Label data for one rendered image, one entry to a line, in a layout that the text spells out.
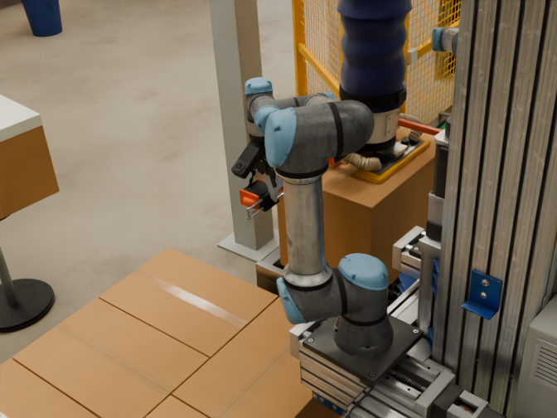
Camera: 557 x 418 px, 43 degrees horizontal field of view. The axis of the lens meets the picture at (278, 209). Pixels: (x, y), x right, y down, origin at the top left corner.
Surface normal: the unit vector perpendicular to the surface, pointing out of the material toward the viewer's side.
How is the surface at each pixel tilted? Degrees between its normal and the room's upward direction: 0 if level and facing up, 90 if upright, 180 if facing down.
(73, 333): 0
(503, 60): 90
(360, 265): 7
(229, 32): 90
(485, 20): 90
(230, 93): 90
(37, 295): 0
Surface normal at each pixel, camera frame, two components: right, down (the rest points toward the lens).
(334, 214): -0.63, 0.44
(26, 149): 0.72, 0.34
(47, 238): -0.06, -0.84
